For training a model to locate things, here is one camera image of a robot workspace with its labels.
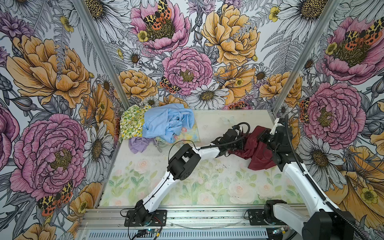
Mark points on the green circuit board right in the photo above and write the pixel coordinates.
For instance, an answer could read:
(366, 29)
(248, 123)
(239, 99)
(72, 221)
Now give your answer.
(279, 231)

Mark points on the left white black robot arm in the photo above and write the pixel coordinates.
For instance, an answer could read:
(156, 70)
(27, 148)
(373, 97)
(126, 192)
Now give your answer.
(182, 164)

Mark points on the maroon cloth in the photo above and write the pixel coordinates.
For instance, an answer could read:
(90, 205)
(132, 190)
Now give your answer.
(256, 150)

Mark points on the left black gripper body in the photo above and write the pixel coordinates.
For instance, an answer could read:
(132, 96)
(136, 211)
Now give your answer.
(237, 144)

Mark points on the white ventilation grille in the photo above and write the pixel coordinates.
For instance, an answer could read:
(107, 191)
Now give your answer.
(182, 234)

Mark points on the left aluminium corner post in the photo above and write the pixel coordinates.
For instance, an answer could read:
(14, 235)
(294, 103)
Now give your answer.
(92, 32)

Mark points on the green circuit board left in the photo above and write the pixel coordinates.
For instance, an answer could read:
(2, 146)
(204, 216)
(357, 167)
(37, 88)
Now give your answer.
(145, 232)

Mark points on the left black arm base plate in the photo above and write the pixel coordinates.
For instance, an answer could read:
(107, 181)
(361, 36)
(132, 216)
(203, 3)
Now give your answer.
(143, 218)

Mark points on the light blue cloth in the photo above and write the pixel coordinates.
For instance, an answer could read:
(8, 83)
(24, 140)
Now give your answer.
(167, 121)

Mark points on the aluminium corner post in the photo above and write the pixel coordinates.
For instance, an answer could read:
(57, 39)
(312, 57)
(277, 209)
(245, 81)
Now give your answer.
(92, 32)
(321, 25)

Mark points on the green circuit board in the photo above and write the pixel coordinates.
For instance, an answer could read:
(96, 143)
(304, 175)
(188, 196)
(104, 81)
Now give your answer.
(145, 232)
(279, 231)

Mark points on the yellow green lemon print cloth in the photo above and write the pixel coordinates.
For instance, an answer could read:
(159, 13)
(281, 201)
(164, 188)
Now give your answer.
(132, 121)

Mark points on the aluminium front rail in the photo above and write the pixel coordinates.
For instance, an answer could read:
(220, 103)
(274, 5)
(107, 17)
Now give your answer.
(195, 217)

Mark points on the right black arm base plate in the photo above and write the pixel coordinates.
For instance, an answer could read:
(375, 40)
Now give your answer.
(256, 218)

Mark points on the right aluminium corner post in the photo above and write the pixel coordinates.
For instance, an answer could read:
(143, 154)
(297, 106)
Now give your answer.
(321, 25)

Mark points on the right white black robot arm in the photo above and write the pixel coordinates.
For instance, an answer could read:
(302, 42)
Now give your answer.
(325, 220)

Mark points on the lavender purple cloth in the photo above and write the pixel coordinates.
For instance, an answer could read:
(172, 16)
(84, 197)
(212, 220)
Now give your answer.
(140, 144)

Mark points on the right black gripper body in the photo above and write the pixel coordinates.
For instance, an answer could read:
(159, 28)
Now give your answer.
(266, 137)

